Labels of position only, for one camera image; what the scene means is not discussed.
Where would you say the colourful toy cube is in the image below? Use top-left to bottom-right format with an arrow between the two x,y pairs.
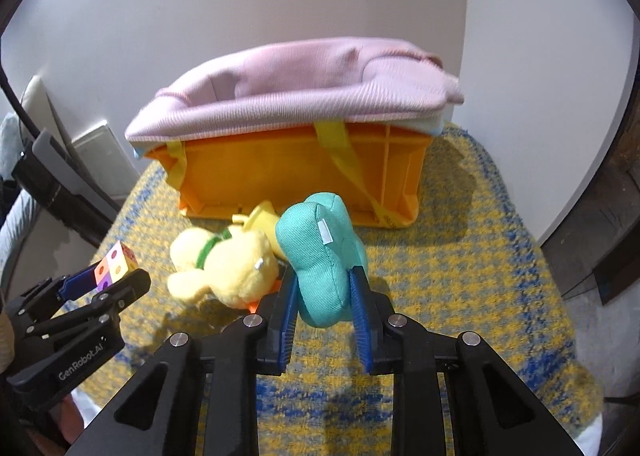
93,242 -> 138,291

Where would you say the yellow plush bear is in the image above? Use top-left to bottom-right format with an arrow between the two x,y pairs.
167,226 -> 280,310

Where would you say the teal fabric plush toy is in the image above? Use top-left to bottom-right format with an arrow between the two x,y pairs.
276,192 -> 368,328

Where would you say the yellow toy cup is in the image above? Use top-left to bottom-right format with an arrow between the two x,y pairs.
229,200 -> 286,260

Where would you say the person left hand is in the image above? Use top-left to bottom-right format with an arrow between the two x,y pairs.
26,394 -> 84,455

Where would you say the grey cushioned chair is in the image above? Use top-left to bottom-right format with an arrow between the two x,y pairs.
0,74 -> 57,287

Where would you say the orange plastic crate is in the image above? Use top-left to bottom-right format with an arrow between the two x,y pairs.
146,122 -> 433,228

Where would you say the pink knit fabric liner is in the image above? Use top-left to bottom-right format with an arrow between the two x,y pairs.
125,37 -> 464,156

